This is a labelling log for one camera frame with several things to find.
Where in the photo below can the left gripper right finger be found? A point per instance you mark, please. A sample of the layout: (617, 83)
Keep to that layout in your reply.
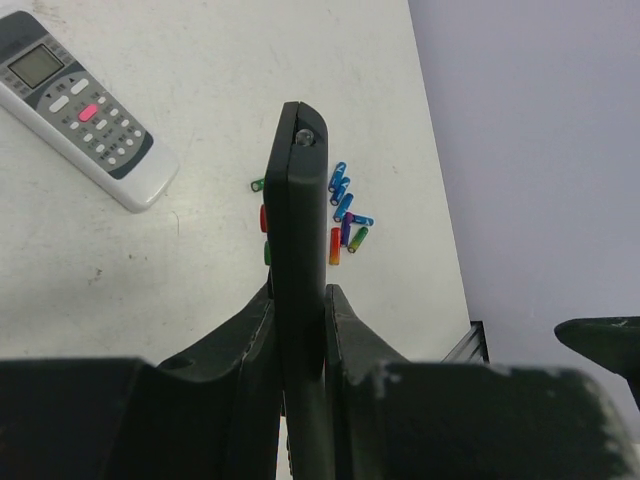
(397, 419)

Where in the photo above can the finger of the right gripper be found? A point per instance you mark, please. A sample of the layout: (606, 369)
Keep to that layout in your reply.
(610, 342)

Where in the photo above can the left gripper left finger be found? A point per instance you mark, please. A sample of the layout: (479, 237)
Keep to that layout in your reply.
(208, 412)

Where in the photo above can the blue battery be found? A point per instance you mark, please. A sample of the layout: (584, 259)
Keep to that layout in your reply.
(362, 220)
(343, 207)
(336, 177)
(340, 191)

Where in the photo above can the black TV remote control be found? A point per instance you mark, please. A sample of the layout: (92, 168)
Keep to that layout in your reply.
(295, 203)

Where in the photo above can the white grey AC remote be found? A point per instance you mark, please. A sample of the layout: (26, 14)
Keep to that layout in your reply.
(45, 87)

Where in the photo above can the green yellow battery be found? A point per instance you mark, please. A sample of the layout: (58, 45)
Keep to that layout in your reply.
(357, 239)

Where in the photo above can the red yellow battery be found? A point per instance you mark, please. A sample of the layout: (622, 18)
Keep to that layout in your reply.
(335, 246)

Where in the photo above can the purple battery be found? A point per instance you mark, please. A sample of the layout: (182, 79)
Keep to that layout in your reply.
(346, 229)

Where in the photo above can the green red battery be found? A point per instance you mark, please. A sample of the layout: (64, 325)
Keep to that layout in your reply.
(257, 185)

